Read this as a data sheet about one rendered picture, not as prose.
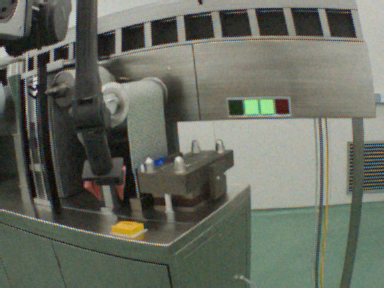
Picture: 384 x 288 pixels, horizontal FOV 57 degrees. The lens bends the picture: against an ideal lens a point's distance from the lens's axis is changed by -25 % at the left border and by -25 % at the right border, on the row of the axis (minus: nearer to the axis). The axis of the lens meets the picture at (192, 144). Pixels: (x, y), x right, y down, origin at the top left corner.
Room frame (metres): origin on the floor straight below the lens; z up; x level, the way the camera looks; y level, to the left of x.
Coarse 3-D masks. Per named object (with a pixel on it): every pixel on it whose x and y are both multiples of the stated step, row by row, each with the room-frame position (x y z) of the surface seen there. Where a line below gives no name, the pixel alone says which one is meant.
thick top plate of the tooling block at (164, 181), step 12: (192, 156) 1.61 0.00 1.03; (204, 156) 1.59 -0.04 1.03; (216, 156) 1.57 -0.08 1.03; (228, 156) 1.63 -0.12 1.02; (156, 168) 1.45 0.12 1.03; (168, 168) 1.43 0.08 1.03; (192, 168) 1.40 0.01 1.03; (204, 168) 1.44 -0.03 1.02; (228, 168) 1.62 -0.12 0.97; (144, 180) 1.37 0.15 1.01; (156, 180) 1.36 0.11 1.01; (168, 180) 1.34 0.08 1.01; (180, 180) 1.32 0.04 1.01; (192, 180) 1.36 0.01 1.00; (204, 180) 1.43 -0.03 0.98; (156, 192) 1.36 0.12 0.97; (168, 192) 1.34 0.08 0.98; (180, 192) 1.32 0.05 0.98
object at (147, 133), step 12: (132, 120) 1.46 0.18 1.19; (144, 120) 1.52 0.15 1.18; (156, 120) 1.59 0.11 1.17; (132, 132) 1.45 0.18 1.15; (144, 132) 1.52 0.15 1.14; (156, 132) 1.59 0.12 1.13; (132, 144) 1.44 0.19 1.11; (144, 144) 1.51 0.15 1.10; (156, 144) 1.58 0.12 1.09; (132, 156) 1.44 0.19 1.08; (144, 156) 1.50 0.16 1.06; (156, 156) 1.57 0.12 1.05; (132, 168) 1.44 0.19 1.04
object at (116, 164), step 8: (88, 160) 0.96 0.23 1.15; (96, 160) 0.95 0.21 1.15; (104, 160) 0.96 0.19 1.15; (112, 160) 1.02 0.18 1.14; (120, 160) 1.01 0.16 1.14; (88, 168) 1.00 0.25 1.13; (96, 168) 0.96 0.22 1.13; (104, 168) 0.96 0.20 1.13; (112, 168) 0.99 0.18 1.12; (120, 168) 0.99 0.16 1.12; (88, 176) 0.97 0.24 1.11; (96, 176) 0.97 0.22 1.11; (104, 176) 0.97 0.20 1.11; (112, 176) 0.97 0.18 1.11; (120, 176) 0.97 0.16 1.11
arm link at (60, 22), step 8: (48, 0) 0.59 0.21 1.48; (56, 0) 0.55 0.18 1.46; (64, 0) 0.58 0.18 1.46; (48, 8) 0.54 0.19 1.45; (56, 8) 0.54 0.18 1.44; (64, 8) 0.58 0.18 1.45; (40, 16) 0.53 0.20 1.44; (48, 16) 0.53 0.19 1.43; (56, 16) 0.54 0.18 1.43; (64, 16) 0.58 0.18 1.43; (40, 24) 0.53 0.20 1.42; (48, 24) 0.54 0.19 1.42; (56, 24) 0.55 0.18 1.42; (64, 24) 0.59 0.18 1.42; (40, 32) 0.54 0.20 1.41; (48, 32) 0.54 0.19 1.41; (56, 32) 0.55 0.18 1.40; (64, 32) 0.59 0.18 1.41; (40, 40) 0.55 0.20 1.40; (48, 40) 0.55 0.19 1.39; (56, 40) 0.56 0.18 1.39; (8, 48) 0.55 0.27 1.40
